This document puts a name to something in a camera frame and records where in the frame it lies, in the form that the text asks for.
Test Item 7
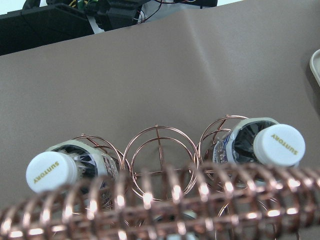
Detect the copper wire bottle rack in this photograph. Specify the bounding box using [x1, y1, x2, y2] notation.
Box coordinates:
[0, 114, 320, 240]

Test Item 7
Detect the rear tea bottle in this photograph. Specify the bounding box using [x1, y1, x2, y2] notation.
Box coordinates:
[212, 117, 306, 167]

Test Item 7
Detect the cream plastic tray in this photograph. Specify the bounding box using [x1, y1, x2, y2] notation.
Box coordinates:
[309, 49, 320, 86]

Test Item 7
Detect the tea bottle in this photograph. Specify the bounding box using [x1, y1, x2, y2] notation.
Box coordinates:
[212, 117, 306, 167]
[25, 139, 119, 193]

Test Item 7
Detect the front tea bottle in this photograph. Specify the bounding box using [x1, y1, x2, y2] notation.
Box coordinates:
[25, 139, 119, 193]

